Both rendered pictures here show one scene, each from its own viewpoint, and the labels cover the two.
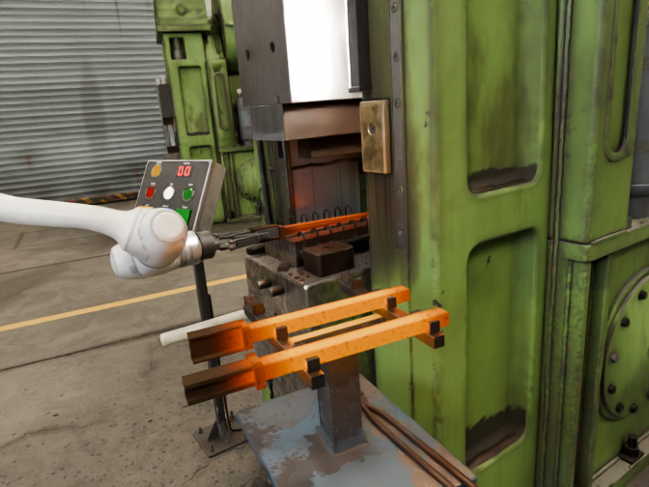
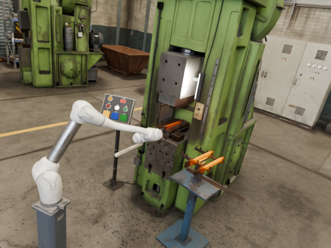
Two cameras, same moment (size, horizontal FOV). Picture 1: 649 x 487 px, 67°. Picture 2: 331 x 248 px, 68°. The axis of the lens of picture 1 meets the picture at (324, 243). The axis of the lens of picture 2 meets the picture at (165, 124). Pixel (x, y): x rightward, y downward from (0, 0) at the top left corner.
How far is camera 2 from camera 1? 1.54 m
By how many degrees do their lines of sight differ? 25
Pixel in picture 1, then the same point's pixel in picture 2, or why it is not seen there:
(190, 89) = (41, 18)
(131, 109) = not seen: outside the picture
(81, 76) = not seen: outside the picture
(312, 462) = (194, 185)
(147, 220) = (156, 132)
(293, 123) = (176, 102)
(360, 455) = (202, 183)
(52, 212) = (132, 128)
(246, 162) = (67, 59)
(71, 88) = not seen: outside the picture
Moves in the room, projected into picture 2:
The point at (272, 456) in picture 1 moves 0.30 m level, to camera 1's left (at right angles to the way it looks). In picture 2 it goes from (185, 185) to (154, 189)
